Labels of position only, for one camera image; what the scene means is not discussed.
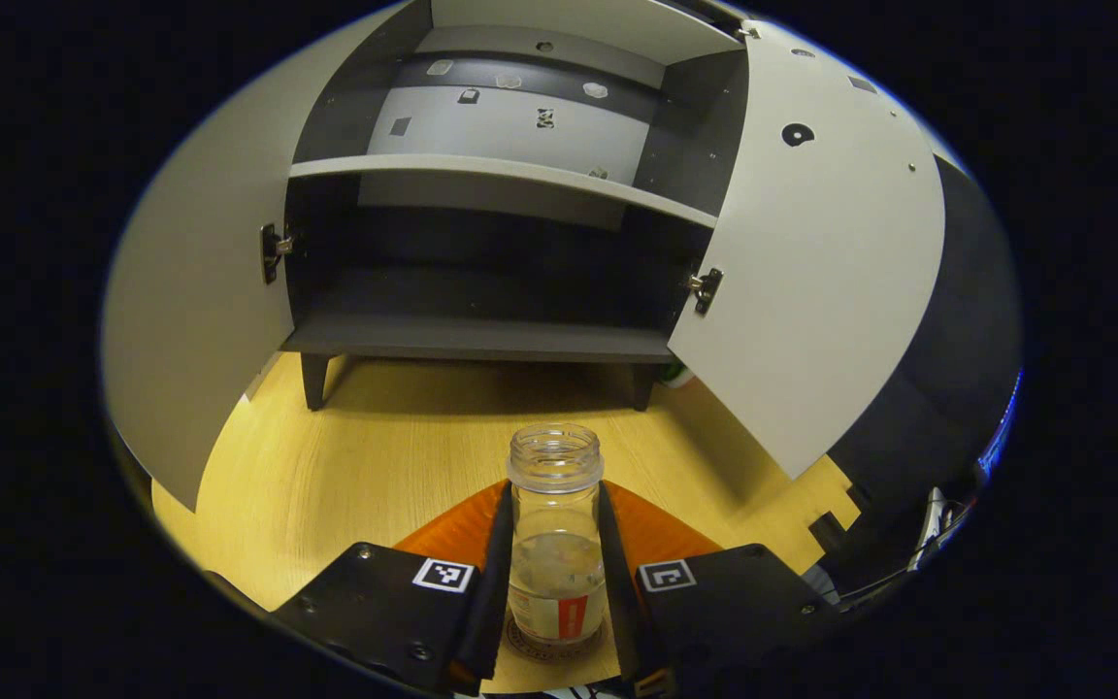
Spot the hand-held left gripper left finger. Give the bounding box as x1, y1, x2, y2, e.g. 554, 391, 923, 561
273, 481, 516, 696

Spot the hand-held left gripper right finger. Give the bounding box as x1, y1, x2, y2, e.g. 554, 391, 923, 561
599, 481, 838, 699

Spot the clear glass bottle red label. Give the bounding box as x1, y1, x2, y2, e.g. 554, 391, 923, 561
507, 423, 608, 647

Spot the white grey cabinet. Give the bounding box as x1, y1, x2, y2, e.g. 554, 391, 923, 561
282, 0, 750, 414

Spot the white cabinet door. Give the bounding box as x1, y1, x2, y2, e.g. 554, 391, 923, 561
668, 19, 948, 481
101, 0, 419, 513

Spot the metal door hinge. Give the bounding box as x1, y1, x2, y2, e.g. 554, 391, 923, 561
687, 268, 724, 316
260, 222, 297, 285

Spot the white cabinet shelf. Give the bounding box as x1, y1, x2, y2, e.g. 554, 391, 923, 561
289, 153, 720, 230

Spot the black backdrop cloth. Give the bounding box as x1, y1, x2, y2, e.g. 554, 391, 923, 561
806, 155, 1024, 593

